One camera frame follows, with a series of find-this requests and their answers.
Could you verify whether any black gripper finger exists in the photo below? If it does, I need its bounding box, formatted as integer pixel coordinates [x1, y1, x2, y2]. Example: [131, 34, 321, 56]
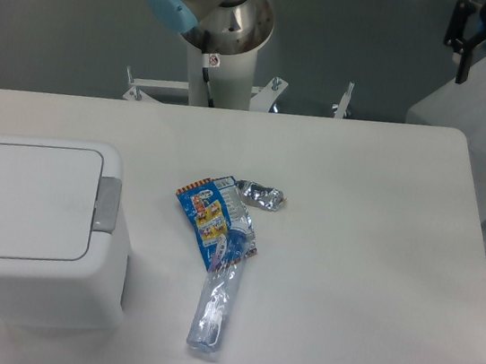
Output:
[443, 0, 486, 84]

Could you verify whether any white plastic trash can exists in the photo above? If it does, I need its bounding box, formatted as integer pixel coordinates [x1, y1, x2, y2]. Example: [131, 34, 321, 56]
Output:
[0, 134, 131, 329]

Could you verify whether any blue snack wrapper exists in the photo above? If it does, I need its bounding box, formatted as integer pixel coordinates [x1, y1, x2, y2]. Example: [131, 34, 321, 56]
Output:
[176, 176, 285, 272]

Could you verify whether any crushed clear plastic bottle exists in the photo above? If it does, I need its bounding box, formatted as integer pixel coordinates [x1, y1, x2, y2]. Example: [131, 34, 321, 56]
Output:
[185, 223, 251, 356]

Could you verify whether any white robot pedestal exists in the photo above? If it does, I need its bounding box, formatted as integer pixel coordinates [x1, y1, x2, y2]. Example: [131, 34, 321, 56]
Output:
[122, 42, 289, 113]

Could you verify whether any black cable on pedestal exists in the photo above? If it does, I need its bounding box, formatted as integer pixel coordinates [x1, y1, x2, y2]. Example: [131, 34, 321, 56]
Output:
[192, 30, 226, 109]

